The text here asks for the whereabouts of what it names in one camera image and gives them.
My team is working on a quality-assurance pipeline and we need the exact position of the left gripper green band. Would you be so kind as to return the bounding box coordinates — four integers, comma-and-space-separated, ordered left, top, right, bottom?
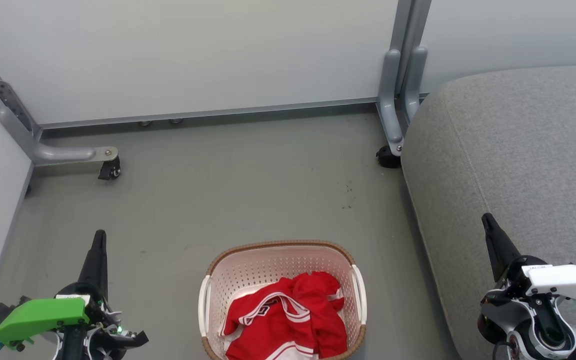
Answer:
0, 229, 149, 360

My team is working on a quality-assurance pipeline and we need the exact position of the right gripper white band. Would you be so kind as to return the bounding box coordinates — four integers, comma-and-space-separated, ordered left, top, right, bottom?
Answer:
481, 213, 576, 302

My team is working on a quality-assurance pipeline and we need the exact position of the grey fabric sofa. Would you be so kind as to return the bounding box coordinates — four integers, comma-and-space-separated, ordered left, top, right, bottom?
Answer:
400, 63, 576, 360

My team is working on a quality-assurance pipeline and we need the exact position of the red and white jersey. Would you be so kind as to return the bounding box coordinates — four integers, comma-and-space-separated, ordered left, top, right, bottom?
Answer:
219, 271, 349, 360

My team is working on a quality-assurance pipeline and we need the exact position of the black caster wheel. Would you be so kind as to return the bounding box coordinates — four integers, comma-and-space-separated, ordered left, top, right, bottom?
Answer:
376, 145, 403, 169
98, 156, 122, 181

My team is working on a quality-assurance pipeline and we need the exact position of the grey partition foot bent tube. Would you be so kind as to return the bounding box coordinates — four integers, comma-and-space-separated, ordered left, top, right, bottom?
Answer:
0, 30, 119, 167

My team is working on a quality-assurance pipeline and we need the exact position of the white laundry basket brown rim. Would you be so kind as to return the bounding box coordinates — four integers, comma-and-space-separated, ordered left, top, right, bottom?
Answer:
198, 240, 368, 360

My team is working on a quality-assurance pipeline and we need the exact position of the grey partition post double tube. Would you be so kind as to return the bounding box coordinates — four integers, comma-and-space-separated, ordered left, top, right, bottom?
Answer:
377, 0, 432, 157

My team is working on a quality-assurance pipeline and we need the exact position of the grey partition bottom rail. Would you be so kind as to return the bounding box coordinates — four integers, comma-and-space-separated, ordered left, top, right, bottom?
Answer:
38, 96, 380, 131

